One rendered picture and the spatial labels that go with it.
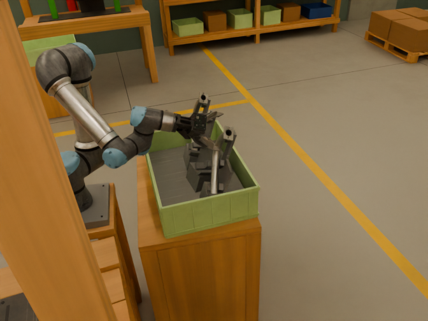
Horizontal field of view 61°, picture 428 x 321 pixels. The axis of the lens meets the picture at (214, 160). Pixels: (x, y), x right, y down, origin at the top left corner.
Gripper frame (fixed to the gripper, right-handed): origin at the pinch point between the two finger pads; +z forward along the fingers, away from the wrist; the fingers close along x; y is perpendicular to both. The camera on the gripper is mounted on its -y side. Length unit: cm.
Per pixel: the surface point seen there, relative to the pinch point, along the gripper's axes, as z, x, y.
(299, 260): 87, -48, -86
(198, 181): -0.9, -16.2, -25.7
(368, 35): 335, 304, -306
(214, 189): 2.3, -21.0, -10.5
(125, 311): -29, -65, 6
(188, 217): -6.7, -33.0, -15.0
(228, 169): 5.9, -13.0, -6.1
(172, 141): -9, 9, -58
